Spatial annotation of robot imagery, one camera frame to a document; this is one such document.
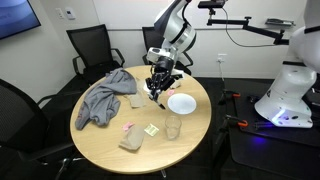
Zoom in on large brown paper napkin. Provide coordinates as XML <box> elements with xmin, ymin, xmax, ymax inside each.
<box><xmin>169</xmin><ymin>78</ymin><xmax>184</xmax><ymax>90</ymax></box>

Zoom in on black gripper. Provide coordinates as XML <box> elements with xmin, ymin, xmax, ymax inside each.
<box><xmin>145</xmin><ymin>57</ymin><xmax>175</xmax><ymax>101</ymax></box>

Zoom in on white power cord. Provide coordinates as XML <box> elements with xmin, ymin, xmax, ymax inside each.
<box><xmin>218</xmin><ymin>61</ymin><xmax>228</xmax><ymax>83</ymax></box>

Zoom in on wall mounted television screen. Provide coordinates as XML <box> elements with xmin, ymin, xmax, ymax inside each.
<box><xmin>0</xmin><ymin>0</ymin><xmax>42</xmax><ymax>40</ymax></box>

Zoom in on white wall thermostat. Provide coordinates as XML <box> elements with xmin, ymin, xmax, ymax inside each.
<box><xmin>65</xmin><ymin>7</ymin><xmax>77</xmax><ymax>20</ymax></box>

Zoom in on small pink packet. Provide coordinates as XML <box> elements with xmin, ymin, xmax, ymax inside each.
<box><xmin>121</xmin><ymin>121</ymin><xmax>135</xmax><ymax>132</ymax></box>

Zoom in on small brown paper bag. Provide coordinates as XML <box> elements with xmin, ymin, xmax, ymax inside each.
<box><xmin>118</xmin><ymin>124</ymin><xmax>146</xmax><ymax>152</ymax></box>

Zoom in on clear plastic cup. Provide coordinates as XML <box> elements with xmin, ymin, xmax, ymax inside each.
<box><xmin>164</xmin><ymin>115</ymin><xmax>183</xmax><ymax>141</ymax></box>

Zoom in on white round plate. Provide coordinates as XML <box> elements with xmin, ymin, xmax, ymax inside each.
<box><xmin>166</xmin><ymin>92</ymin><xmax>198</xmax><ymax>116</ymax></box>
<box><xmin>143</xmin><ymin>79</ymin><xmax>157</xmax><ymax>94</ymax></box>

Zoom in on grey whiteboard tray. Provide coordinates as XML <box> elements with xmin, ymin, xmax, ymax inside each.
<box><xmin>265</xmin><ymin>18</ymin><xmax>296</xmax><ymax>28</ymax></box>

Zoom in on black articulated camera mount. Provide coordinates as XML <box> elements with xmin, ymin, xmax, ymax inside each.
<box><xmin>206</xmin><ymin>8</ymin><xmax>290</xmax><ymax>46</ymax></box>

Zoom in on white wall power outlet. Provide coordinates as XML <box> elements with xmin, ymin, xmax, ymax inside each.
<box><xmin>216</xmin><ymin>53</ymin><xmax>228</xmax><ymax>64</ymax></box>

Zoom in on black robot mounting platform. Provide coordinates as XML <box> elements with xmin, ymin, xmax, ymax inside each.
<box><xmin>229</xmin><ymin>78</ymin><xmax>320</xmax><ymax>180</ymax></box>

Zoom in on white light switch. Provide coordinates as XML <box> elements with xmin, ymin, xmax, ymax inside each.
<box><xmin>55</xmin><ymin>7</ymin><xmax>65</xmax><ymax>20</ymax></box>

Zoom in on yellow green packet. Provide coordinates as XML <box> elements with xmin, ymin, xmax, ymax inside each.
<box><xmin>143</xmin><ymin>123</ymin><xmax>160</xmax><ymax>137</ymax></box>

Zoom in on black camera cable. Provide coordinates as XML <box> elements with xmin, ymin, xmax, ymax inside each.
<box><xmin>220</xmin><ymin>6</ymin><xmax>284</xmax><ymax>48</ymax></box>

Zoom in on orange handled black clamp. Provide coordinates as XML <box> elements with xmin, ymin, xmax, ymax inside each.
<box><xmin>218</xmin><ymin>89</ymin><xmax>242</xmax><ymax>106</ymax></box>
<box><xmin>216</xmin><ymin>114</ymin><xmax>249</xmax><ymax>144</ymax></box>

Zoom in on grey crumpled sweatshirt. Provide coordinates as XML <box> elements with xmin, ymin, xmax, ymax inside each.
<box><xmin>74</xmin><ymin>67</ymin><xmax>138</xmax><ymax>131</ymax></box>

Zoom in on black mesh office chair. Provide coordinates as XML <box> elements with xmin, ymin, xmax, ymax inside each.
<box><xmin>141</xmin><ymin>25</ymin><xmax>194</xmax><ymax>76</ymax></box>
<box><xmin>0</xmin><ymin>78</ymin><xmax>88</xmax><ymax>180</ymax></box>
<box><xmin>65</xmin><ymin>23</ymin><xmax>126</xmax><ymax>84</ymax></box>

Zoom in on black exterior camera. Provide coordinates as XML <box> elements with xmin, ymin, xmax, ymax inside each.
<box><xmin>197</xmin><ymin>0</ymin><xmax>228</xmax><ymax>10</ymax></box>

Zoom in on flat brown paper napkin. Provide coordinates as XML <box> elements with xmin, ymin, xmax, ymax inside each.
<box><xmin>134</xmin><ymin>77</ymin><xmax>147</xmax><ymax>95</ymax></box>
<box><xmin>123</xmin><ymin>92</ymin><xmax>148</xmax><ymax>109</ymax></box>

